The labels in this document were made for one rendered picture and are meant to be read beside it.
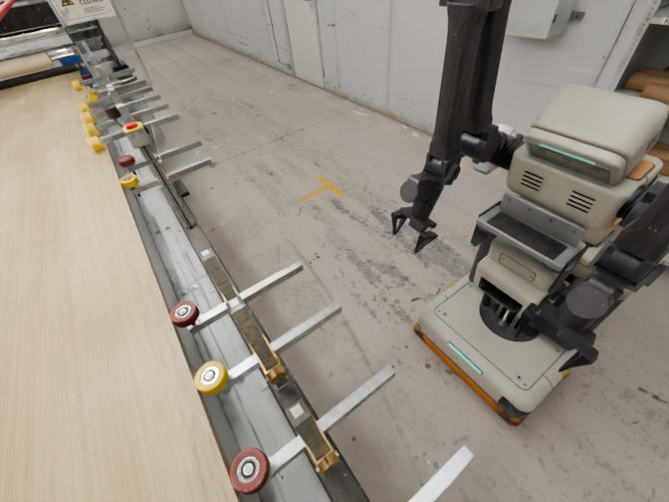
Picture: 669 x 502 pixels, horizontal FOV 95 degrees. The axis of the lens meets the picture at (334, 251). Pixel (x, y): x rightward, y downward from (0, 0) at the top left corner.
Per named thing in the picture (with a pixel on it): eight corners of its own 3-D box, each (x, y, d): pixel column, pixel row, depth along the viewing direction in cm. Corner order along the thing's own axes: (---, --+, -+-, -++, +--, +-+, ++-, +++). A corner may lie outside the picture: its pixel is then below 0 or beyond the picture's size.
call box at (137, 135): (149, 138, 128) (139, 121, 123) (153, 144, 124) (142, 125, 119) (132, 144, 126) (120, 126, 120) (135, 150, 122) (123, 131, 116)
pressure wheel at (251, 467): (262, 507, 69) (247, 502, 61) (238, 483, 73) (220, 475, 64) (285, 470, 73) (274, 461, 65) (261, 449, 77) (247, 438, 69)
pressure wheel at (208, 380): (214, 410, 84) (196, 396, 76) (207, 385, 90) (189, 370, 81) (241, 394, 87) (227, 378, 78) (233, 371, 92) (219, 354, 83)
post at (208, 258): (257, 331, 120) (209, 246, 85) (261, 338, 118) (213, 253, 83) (249, 337, 119) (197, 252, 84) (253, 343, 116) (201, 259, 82)
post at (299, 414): (330, 452, 89) (300, 395, 54) (336, 464, 87) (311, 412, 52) (320, 460, 88) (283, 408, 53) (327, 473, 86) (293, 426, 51)
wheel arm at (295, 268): (300, 266, 119) (298, 258, 116) (304, 271, 117) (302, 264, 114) (190, 329, 104) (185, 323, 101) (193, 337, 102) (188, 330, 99)
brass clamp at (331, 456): (313, 412, 83) (310, 406, 80) (341, 460, 75) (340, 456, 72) (293, 427, 81) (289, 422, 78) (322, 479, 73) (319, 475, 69)
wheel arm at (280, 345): (336, 306, 102) (335, 299, 99) (342, 313, 100) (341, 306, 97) (213, 387, 88) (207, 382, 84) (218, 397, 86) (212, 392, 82)
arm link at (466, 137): (502, 136, 85) (485, 130, 88) (489, 125, 78) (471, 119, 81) (482, 167, 88) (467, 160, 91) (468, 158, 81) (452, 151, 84)
